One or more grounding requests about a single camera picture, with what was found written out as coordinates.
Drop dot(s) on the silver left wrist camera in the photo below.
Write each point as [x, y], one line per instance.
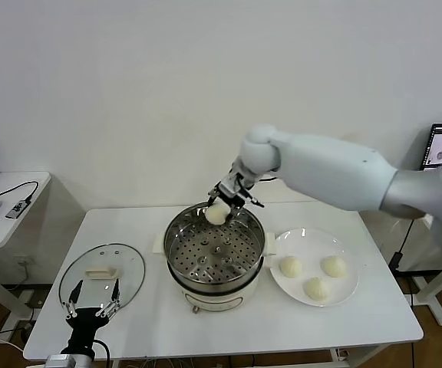
[60, 361]

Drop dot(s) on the round glass pot lid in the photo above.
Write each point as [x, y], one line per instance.
[98, 273]

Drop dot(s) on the white electric cooker pot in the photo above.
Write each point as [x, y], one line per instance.
[213, 299]

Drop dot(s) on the perforated steel steamer basket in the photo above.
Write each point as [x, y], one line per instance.
[213, 257]

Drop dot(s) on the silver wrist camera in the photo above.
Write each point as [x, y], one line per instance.
[60, 361]
[230, 184]

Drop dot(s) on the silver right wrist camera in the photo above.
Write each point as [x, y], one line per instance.
[230, 184]

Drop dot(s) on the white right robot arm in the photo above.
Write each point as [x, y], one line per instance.
[320, 165]

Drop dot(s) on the white steamed baozi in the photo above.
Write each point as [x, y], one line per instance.
[317, 290]
[334, 267]
[291, 267]
[216, 215]

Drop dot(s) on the white round plate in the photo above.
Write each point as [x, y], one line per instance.
[313, 249]

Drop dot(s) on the grey usb hub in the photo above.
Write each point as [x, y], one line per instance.
[17, 209]

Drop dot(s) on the white floor power strip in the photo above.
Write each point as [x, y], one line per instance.
[31, 299]

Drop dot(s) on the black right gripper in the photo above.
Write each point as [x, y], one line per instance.
[234, 200]

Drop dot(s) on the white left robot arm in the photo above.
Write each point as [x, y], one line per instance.
[84, 361]

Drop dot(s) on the white side desk with laptop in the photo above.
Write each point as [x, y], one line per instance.
[439, 311]

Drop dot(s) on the white wall socket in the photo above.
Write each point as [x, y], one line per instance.
[25, 263]

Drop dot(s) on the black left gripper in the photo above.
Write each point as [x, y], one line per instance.
[84, 326]

